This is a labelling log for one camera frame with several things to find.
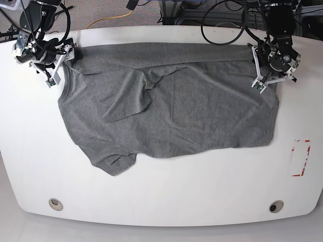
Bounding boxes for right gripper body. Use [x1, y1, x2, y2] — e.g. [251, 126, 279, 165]
[12, 31, 76, 81]

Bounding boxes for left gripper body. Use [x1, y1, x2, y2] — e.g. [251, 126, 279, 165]
[248, 35, 301, 87]

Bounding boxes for grey T-shirt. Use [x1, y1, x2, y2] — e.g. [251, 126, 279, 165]
[58, 43, 279, 176]

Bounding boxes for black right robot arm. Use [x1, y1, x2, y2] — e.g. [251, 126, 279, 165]
[12, 1, 76, 87]

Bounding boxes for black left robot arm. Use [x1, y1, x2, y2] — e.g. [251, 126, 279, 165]
[245, 1, 301, 93]

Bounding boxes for black tripod stand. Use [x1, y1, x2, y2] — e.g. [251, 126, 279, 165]
[1, 10, 20, 43]

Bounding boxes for red tape rectangle marking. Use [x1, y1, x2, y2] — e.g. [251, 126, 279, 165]
[289, 140, 311, 177]

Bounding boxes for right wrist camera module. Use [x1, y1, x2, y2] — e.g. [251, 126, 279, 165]
[46, 75, 61, 88]

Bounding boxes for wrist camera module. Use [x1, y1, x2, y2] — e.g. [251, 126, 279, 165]
[46, 75, 61, 88]
[251, 79, 267, 94]

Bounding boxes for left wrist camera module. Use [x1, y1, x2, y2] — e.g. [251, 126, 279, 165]
[251, 79, 267, 94]

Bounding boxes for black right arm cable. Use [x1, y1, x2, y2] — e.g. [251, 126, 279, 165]
[37, 2, 72, 48]

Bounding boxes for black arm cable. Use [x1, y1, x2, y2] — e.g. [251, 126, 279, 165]
[201, 0, 265, 46]
[37, 2, 72, 48]

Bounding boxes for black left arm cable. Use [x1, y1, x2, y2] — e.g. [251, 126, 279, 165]
[201, 0, 265, 46]

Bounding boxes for yellow cable on floor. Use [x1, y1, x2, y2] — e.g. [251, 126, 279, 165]
[87, 10, 133, 29]

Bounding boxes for aluminium frame post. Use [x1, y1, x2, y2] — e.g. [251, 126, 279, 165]
[159, 1, 182, 25]

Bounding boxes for right table cable grommet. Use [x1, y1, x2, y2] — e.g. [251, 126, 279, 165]
[269, 200, 284, 213]

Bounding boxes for table cable grommet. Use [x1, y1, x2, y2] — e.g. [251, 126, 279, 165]
[269, 200, 284, 213]
[48, 198, 64, 211]

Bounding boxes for left table cable grommet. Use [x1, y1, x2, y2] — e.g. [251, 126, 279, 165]
[48, 198, 64, 211]

